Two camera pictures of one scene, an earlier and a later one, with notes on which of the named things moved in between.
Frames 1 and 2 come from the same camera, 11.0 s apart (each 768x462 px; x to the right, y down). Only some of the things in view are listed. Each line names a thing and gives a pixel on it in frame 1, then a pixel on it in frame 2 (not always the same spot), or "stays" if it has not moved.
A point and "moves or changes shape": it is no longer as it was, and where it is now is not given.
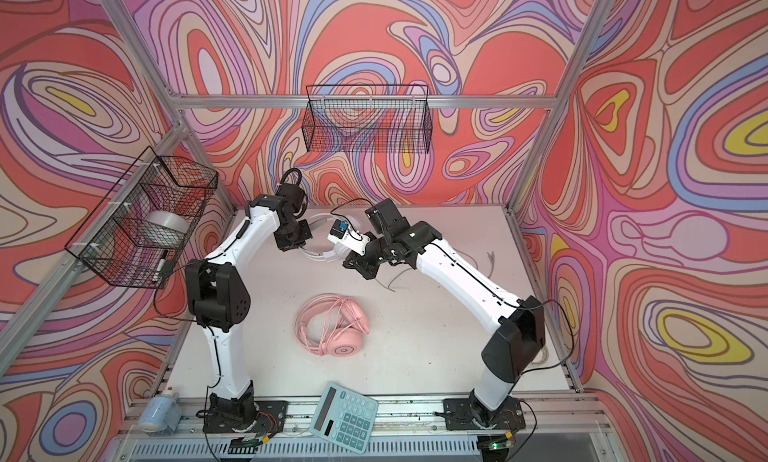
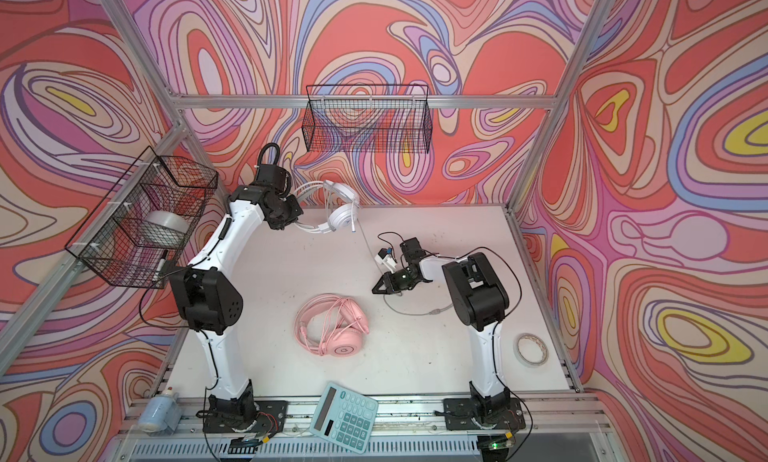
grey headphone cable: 388,286 moves or changes shape
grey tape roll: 164,228 stays
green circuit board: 241,445 stays
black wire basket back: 373,118 stays
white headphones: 339,252 to 344,203
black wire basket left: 139,231 stays
